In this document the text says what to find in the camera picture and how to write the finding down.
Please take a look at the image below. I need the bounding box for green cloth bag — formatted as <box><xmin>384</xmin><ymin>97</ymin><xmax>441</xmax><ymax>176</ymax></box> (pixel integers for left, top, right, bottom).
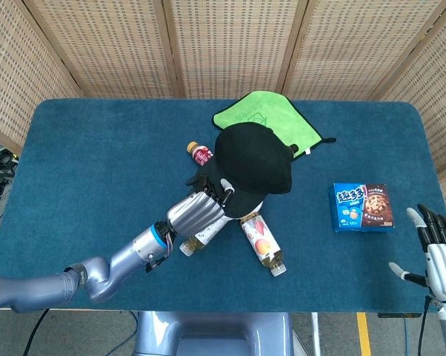
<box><xmin>211</xmin><ymin>90</ymin><xmax>337</xmax><ymax>159</ymax></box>

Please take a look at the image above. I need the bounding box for tea bottle green apple label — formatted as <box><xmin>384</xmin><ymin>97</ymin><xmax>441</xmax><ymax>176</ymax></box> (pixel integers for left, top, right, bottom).
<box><xmin>179</xmin><ymin>217</ymin><xmax>231</xmax><ymax>257</ymax></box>

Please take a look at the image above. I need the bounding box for grey-blue robot torso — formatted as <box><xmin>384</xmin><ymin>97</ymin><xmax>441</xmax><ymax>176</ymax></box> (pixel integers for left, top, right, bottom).
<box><xmin>133</xmin><ymin>311</ymin><xmax>302</xmax><ymax>356</ymax></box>

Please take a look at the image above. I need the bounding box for tea bottle peach label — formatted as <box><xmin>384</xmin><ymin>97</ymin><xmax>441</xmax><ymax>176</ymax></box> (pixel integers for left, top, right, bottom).
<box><xmin>239</xmin><ymin>214</ymin><xmax>287</xmax><ymax>277</ymax></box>

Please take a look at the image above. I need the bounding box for yellow floor tape strip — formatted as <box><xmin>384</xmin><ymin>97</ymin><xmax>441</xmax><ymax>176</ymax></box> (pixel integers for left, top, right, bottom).
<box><xmin>356</xmin><ymin>311</ymin><xmax>372</xmax><ymax>356</ymax></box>

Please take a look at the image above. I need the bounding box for blue carpet table cover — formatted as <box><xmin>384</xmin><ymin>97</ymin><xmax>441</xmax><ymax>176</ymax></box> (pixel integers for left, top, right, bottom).
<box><xmin>0</xmin><ymin>98</ymin><xmax>445</xmax><ymax>313</ymax></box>

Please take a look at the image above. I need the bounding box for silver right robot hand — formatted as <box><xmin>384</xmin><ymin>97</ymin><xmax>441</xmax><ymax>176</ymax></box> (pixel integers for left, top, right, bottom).
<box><xmin>388</xmin><ymin>203</ymin><xmax>446</xmax><ymax>306</ymax></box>

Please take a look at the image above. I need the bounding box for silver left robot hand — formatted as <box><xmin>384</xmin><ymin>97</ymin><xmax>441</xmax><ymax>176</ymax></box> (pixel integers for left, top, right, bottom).
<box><xmin>166</xmin><ymin>174</ymin><xmax>234</xmax><ymax>238</ymax></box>

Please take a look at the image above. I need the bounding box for black baseball cap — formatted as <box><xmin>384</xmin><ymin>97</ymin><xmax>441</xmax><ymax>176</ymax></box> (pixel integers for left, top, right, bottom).
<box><xmin>195</xmin><ymin>124</ymin><xmax>293</xmax><ymax>218</ymax></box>

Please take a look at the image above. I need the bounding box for blue cookie box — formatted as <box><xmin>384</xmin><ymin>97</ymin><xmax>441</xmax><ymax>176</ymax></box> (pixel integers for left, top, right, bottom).
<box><xmin>327</xmin><ymin>182</ymin><xmax>396</xmax><ymax>234</ymax></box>

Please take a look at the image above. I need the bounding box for woven rattan folding screen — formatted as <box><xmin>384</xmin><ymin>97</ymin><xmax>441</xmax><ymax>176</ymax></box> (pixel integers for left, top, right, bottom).
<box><xmin>0</xmin><ymin>0</ymin><xmax>446</xmax><ymax>220</ymax></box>

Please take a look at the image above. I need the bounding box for red label drink bottle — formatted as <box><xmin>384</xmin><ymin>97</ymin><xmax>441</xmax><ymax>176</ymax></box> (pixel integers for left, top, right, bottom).
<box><xmin>186</xmin><ymin>140</ymin><xmax>216</xmax><ymax>166</ymax></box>

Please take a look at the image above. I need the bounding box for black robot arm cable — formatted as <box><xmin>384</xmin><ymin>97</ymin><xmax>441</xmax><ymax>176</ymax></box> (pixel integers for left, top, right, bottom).
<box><xmin>417</xmin><ymin>295</ymin><xmax>433</xmax><ymax>356</ymax></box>
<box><xmin>21</xmin><ymin>309</ymin><xmax>50</xmax><ymax>356</ymax></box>

